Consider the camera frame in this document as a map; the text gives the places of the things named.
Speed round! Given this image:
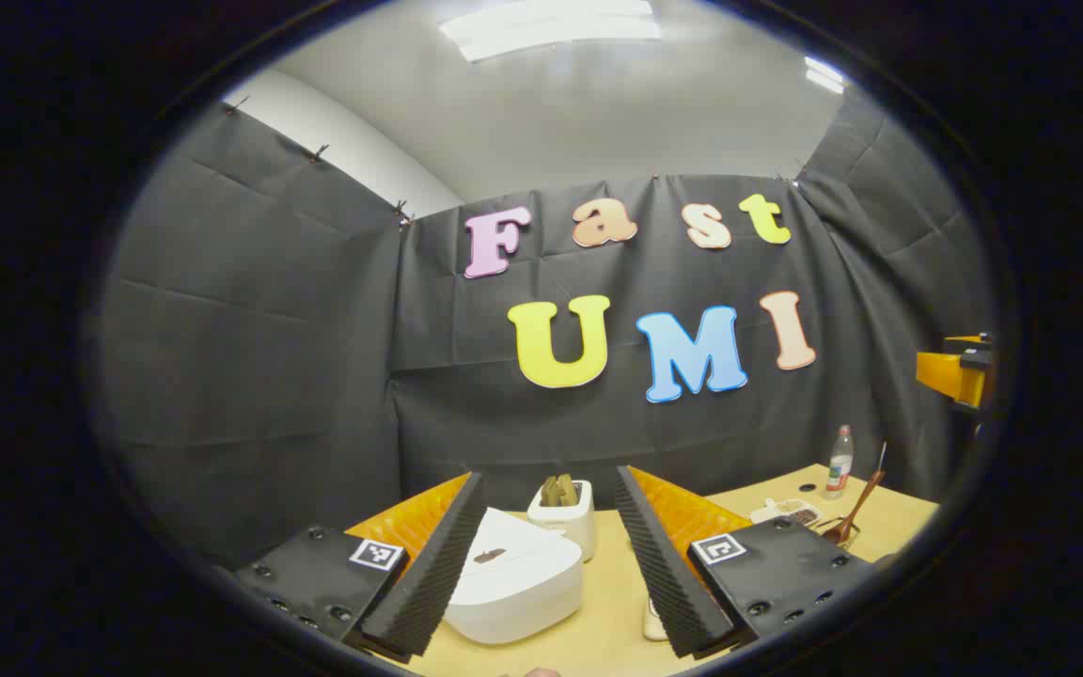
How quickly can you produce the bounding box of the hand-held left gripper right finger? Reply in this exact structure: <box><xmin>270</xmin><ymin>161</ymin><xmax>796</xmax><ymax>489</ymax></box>
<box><xmin>615</xmin><ymin>465</ymin><xmax>881</xmax><ymax>659</ymax></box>

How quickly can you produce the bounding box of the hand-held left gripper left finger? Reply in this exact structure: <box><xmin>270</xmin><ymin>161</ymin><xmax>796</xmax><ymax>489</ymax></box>
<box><xmin>236</xmin><ymin>472</ymin><xmax>488</xmax><ymax>659</ymax></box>

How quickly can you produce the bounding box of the white rice cooker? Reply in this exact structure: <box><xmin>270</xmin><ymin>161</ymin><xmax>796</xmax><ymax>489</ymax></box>
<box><xmin>445</xmin><ymin>508</ymin><xmax>585</xmax><ymax>645</ymax></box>

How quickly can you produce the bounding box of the brown wooden spoon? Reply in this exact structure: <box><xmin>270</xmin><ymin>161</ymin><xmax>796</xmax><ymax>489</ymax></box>
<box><xmin>822</xmin><ymin>470</ymin><xmax>886</xmax><ymax>546</ymax></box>

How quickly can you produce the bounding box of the white toaster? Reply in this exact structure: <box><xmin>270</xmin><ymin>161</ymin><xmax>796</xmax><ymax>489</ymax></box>
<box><xmin>527</xmin><ymin>478</ymin><xmax>596</xmax><ymax>562</ymax></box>

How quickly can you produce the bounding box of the clear plastic water bottle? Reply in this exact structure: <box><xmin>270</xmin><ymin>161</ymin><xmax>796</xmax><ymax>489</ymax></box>
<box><xmin>825</xmin><ymin>425</ymin><xmax>855</xmax><ymax>500</ymax></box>

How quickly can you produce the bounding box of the white divided bean dish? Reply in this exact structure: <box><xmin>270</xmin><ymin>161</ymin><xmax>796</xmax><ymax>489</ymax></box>
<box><xmin>750</xmin><ymin>498</ymin><xmax>823</xmax><ymax>528</ymax></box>

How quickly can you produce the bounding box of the black backdrop cloth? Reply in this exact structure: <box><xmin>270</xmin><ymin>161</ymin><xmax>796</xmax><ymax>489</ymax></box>
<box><xmin>100</xmin><ymin>89</ymin><xmax>998</xmax><ymax>570</ymax></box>

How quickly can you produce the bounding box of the small ceiling light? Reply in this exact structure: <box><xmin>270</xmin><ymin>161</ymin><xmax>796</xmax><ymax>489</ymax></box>
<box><xmin>805</xmin><ymin>56</ymin><xmax>846</xmax><ymax>94</ymax></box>

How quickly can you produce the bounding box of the large ceiling light panel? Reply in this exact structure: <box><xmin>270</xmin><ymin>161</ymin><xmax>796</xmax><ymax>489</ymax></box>
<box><xmin>438</xmin><ymin>0</ymin><xmax>663</xmax><ymax>63</ymax></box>

